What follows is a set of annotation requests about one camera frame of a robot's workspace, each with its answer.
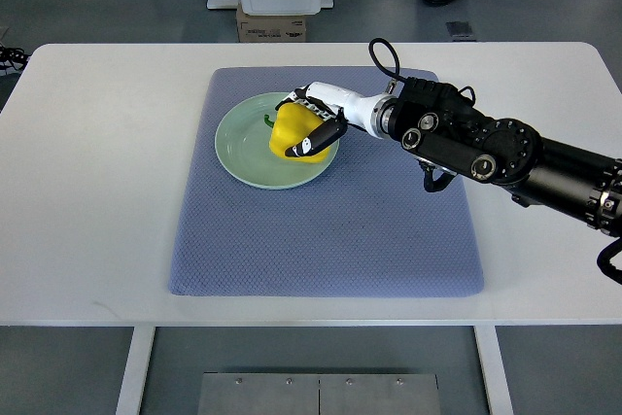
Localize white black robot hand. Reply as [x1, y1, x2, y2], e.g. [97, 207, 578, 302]
[275, 82, 395, 157]

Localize yellow bell pepper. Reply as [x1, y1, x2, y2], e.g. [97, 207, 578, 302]
[263, 103, 329, 163]

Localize grey floor plate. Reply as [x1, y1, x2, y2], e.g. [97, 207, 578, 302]
[446, 21, 476, 42]

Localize light green plate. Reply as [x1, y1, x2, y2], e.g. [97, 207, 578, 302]
[215, 92, 339, 190]

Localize blue quilted mat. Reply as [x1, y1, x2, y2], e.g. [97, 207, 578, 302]
[168, 66, 484, 297]

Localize cardboard box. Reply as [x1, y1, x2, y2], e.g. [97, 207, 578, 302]
[236, 7, 307, 43]

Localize white table leg right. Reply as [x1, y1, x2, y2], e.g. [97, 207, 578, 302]
[473, 325, 514, 415]

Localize white table leg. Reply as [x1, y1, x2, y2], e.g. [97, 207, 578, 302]
[116, 325, 156, 415]
[473, 325, 514, 415]

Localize white table leg left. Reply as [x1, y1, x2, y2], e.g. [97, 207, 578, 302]
[116, 325, 156, 415]

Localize black cables on floor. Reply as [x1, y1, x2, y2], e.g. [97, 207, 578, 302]
[0, 44, 31, 77]

